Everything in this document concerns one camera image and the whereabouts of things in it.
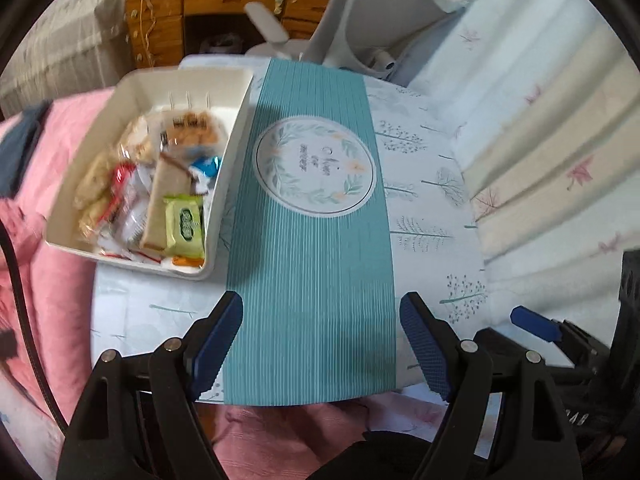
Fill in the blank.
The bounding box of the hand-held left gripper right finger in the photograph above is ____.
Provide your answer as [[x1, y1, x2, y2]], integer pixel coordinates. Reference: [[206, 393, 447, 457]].
[[399, 291, 585, 480]]

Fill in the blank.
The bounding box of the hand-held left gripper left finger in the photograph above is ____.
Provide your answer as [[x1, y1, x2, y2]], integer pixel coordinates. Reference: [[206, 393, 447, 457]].
[[56, 290, 245, 480]]

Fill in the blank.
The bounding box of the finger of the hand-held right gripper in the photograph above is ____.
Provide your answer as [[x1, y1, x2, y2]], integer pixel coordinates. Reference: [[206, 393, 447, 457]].
[[510, 305, 601, 361], [472, 326, 596, 376]]

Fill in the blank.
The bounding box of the green snack packet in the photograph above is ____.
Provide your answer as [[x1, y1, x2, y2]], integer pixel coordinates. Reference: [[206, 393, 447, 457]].
[[162, 194, 206, 260]]

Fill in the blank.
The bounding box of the silver white snack packet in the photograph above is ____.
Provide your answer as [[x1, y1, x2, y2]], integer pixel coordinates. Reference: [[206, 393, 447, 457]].
[[112, 195, 151, 251]]

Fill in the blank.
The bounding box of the beige wafer bar packet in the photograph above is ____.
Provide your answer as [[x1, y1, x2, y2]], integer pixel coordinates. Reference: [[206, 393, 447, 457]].
[[140, 152, 193, 253]]

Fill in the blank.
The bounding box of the white plastic storage box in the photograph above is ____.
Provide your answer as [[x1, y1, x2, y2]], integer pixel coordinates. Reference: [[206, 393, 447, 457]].
[[44, 66, 256, 281]]

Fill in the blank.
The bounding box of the blue and white snack packet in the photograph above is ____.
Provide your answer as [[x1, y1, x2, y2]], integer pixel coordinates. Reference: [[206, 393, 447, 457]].
[[190, 155, 223, 181]]

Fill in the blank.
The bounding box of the red and white snack packet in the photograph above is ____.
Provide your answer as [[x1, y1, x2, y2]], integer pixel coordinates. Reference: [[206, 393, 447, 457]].
[[107, 162, 143, 226]]

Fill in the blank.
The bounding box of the clear bag of tan cookies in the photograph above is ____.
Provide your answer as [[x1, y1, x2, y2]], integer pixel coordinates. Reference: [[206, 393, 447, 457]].
[[72, 152, 118, 238]]

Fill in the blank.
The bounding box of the packaged bread loaf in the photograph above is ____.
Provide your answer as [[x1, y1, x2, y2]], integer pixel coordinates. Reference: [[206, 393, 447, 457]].
[[160, 107, 226, 153]]

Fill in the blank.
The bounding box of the white tree print tablecloth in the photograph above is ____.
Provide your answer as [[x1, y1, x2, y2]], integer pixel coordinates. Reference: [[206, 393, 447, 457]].
[[90, 55, 493, 406]]

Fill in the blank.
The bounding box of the pink blanket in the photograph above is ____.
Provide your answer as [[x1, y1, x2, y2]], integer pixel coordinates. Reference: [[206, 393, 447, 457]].
[[0, 87, 501, 480]]

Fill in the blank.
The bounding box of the white floral curtain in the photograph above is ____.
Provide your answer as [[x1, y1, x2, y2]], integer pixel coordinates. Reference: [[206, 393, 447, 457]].
[[395, 0, 640, 361]]

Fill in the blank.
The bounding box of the dark blue clothing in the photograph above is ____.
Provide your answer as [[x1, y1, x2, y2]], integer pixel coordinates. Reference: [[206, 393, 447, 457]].
[[0, 102, 51, 198]]

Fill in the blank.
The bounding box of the wooden desk with drawers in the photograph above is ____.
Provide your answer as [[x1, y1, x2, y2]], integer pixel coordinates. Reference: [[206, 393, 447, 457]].
[[124, 0, 336, 68]]

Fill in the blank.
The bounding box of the lace cloth covered piano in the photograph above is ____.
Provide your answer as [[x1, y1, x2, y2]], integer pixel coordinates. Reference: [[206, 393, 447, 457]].
[[0, 0, 146, 121]]

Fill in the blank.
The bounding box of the grey office chair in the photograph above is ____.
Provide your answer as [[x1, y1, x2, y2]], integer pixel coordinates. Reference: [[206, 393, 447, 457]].
[[244, 0, 481, 83]]

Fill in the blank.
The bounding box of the black cable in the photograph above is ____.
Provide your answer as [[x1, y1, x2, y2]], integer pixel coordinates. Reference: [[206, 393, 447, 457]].
[[0, 222, 68, 426]]

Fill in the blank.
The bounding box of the white charging cable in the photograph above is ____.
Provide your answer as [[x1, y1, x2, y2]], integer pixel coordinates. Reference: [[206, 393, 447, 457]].
[[135, 0, 153, 68]]

